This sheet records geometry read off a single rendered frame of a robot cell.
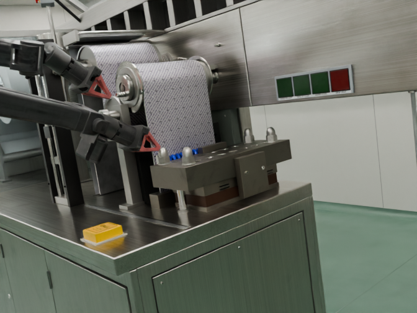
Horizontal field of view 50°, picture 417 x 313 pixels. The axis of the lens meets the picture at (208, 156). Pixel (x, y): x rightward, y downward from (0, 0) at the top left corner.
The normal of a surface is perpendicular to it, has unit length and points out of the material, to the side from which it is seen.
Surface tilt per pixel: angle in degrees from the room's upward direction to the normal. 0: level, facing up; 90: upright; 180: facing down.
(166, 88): 90
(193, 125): 90
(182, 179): 90
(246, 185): 90
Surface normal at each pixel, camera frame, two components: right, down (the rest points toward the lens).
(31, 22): 0.64, 0.01
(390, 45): -0.76, 0.20
